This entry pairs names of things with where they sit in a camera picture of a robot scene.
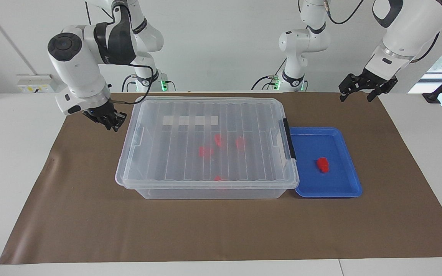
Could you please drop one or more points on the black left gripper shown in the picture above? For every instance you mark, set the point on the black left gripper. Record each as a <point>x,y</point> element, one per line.
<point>372,79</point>

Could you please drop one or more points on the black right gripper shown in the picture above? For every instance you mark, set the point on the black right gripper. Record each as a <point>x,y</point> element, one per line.
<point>100,113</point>

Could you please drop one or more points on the clear ribbed plastic lid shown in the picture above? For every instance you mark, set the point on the clear ribbed plastic lid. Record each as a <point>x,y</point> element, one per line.
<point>167,153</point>

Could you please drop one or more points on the red block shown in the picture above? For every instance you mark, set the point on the red block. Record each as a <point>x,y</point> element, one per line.
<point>218,140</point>
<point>206,151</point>
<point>218,178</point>
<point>323,164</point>
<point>239,143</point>

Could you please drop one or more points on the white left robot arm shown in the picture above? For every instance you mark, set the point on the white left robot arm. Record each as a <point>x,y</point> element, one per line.
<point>409,30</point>

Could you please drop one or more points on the black box latch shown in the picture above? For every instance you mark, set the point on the black box latch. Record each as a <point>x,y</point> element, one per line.
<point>288,138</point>

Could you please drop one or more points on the blue plastic tray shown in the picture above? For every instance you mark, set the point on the blue plastic tray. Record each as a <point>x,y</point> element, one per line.
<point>313,180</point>

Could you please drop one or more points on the clear plastic storage box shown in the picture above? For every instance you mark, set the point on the clear plastic storage box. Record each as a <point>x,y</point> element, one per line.
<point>205,193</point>

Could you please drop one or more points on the brown paper table mat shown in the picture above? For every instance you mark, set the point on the brown paper table mat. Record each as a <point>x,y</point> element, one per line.
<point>90,230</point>

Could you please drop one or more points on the white wall socket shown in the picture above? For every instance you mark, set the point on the white wall socket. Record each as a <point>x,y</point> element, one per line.
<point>33,83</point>

